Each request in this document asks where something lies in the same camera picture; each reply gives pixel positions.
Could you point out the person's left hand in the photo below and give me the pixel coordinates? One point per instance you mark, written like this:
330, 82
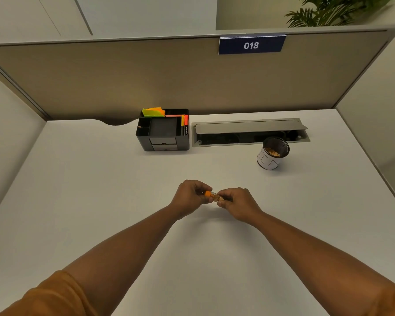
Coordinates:
187, 197

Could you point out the person's right hand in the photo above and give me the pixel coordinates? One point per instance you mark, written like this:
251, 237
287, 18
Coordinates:
240, 202

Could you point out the person's left fingers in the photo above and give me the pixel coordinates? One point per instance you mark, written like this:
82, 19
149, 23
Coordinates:
202, 190

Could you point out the person's right fingers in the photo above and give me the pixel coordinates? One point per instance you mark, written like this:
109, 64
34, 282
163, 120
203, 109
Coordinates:
224, 198

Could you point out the person's left forearm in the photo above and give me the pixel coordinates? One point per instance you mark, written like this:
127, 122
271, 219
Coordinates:
118, 259

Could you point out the person's right forearm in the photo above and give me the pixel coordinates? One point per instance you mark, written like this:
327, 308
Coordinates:
319, 259

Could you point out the black mesh pen cup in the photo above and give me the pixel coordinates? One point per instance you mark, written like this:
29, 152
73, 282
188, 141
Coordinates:
272, 153

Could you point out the black marker pen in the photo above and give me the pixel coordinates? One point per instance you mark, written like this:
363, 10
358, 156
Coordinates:
186, 126

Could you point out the black desk organizer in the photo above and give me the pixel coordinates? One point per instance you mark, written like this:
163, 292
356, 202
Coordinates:
163, 133

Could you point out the orange pink pen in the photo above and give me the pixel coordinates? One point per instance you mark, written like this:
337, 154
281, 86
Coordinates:
174, 115

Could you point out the yellow green sticky notes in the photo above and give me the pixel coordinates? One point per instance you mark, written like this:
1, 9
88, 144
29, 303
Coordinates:
153, 112

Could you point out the beige desk partition panel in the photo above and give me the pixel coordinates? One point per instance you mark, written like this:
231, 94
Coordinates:
171, 75

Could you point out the blue number sign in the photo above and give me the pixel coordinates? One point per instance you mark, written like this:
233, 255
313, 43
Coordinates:
251, 45

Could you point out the orange left sleeve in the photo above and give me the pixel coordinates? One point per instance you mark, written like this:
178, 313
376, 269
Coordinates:
49, 297

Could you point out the green potted palm plant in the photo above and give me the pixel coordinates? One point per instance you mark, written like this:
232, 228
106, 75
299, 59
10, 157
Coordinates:
332, 9

